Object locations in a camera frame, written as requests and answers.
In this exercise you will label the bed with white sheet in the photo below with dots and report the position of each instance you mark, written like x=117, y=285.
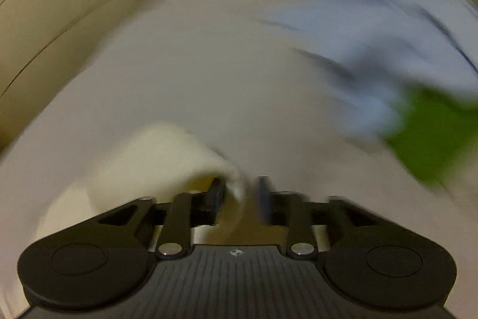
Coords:
x=205, y=80

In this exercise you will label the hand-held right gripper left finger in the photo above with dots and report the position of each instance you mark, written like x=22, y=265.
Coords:
x=216, y=194

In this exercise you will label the green garment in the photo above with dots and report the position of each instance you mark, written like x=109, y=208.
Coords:
x=429, y=139

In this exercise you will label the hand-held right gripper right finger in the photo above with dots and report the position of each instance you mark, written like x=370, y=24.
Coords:
x=263, y=194

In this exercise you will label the beige wardrobe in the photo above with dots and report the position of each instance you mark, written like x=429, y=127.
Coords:
x=56, y=5

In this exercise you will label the light blue garment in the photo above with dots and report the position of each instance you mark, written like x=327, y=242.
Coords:
x=358, y=42

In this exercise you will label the white fluffy sweater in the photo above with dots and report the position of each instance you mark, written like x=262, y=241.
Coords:
x=168, y=151

